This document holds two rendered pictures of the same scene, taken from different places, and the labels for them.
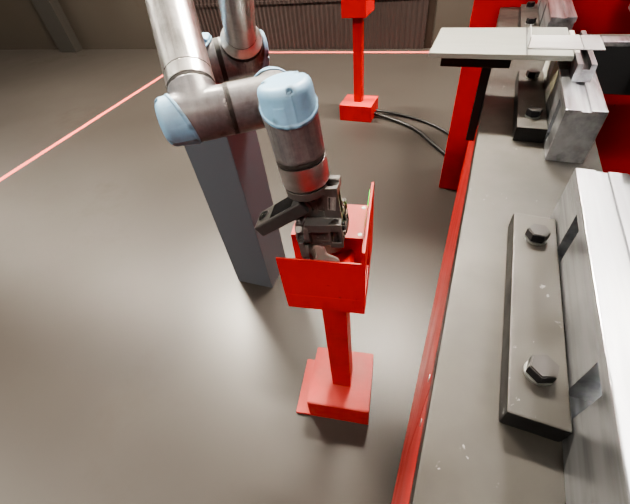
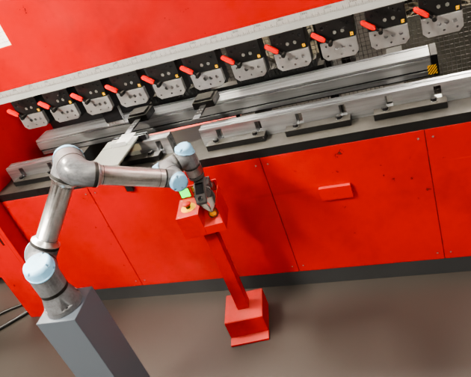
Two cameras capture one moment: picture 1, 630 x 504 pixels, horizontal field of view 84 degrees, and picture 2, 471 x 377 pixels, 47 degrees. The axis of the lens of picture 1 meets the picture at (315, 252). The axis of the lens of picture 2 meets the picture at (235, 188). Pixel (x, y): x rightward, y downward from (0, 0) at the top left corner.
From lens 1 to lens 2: 2.24 m
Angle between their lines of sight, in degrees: 71
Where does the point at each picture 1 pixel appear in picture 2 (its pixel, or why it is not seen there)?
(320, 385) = (250, 313)
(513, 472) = (274, 138)
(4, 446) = not seen: outside the picture
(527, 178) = not seen: hidden behind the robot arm
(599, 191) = (208, 126)
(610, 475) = (271, 119)
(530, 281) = (231, 139)
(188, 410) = not seen: outside the picture
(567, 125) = (170, 140)
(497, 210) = (199, 154)
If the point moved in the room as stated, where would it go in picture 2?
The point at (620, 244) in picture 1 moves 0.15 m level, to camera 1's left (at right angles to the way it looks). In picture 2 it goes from (226, 123) to (233, 133)
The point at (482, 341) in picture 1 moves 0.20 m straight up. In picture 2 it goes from (247, 146) to (233, 109)
